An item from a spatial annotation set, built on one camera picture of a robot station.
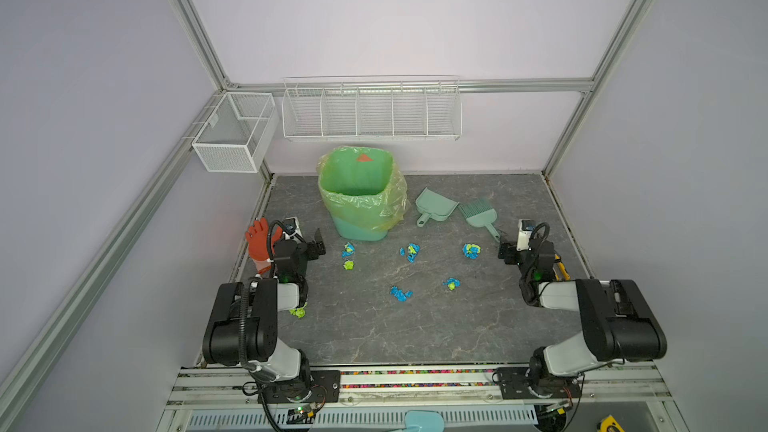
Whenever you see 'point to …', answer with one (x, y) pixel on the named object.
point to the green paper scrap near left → (299, 312)
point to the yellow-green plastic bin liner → (363, 184)
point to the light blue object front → (423, 421)
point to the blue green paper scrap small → (452, 283)
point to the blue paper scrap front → (399, 293)
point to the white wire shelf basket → (420, 108)
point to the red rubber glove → (258, 239)
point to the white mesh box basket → (240, 133)
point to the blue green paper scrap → (349, 249)
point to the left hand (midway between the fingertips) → (306, 233)
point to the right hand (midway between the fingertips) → (518, 238)
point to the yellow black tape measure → (609, 424)
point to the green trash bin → (354, 231)
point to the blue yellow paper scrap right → (471, 250)
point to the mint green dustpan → (434, 205)
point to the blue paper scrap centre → (413, 249)
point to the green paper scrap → (349, 265)
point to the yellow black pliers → (559, 269)
